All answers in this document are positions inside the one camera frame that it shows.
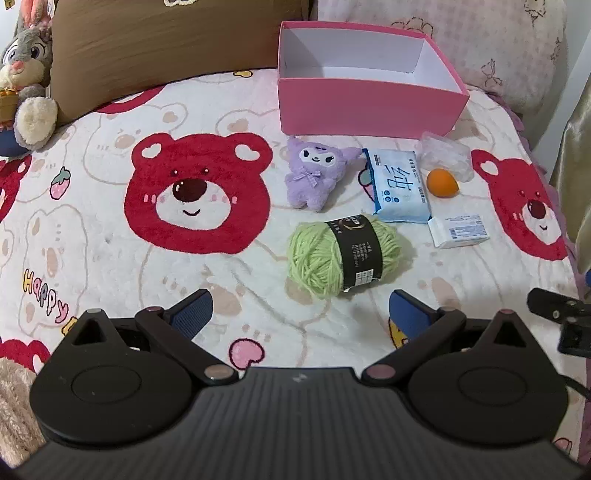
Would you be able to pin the orange ball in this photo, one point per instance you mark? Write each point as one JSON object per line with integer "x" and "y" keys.
{"x": 442, "y": 183}

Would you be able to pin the pink cardboard box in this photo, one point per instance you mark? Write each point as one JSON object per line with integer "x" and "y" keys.
{"x": 364, "y": 104}

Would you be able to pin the beige fuzzy cloth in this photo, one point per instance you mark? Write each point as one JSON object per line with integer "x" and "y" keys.
{"x": 16, "y": 406}

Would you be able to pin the red bear printed blanket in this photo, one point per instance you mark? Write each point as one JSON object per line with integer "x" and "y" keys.
{"x": 92, "y": 277}

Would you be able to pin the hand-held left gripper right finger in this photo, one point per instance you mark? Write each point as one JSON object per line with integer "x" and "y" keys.
{"x": 406, "y": 318}

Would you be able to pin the clear plastic container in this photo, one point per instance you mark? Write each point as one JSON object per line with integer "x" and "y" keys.
{"x": 445, "y": 150}

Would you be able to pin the blue tissue pack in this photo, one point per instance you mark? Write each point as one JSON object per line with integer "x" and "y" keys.
{"x": 397, "y": 184}

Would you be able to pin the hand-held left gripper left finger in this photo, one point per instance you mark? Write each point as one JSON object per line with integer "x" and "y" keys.
{"x": 194, "y": 314}

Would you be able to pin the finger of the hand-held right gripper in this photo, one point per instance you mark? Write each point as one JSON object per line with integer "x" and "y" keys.
{"x": 549, "y": 304}
{"x": 575, "y": 339}

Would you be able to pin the dark blue object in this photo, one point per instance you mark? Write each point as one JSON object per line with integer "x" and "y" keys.
{"x": 9, "y": 145}

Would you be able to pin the brown pillow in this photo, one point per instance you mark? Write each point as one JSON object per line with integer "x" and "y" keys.
{"x": 157, "y": 50}

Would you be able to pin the small white packet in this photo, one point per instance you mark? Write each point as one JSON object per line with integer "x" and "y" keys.
{"x": 459, "y": 230}

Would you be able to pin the purple plush toy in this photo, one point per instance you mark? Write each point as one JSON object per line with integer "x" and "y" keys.
{"x": 314, "y": 175}

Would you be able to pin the pink floral pillow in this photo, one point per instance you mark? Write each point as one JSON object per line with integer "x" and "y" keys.
{"x": 498, "y": 50}

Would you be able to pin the grey bunny plush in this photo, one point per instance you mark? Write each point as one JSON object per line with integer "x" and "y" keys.
{"x": 27, "y": 60}

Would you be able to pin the gold curtain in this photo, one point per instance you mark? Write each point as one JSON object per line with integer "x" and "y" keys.
{"x": 575, "y": 152}

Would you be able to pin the green yarn ball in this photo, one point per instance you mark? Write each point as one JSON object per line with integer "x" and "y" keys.
{"x": 314, "y": 256}

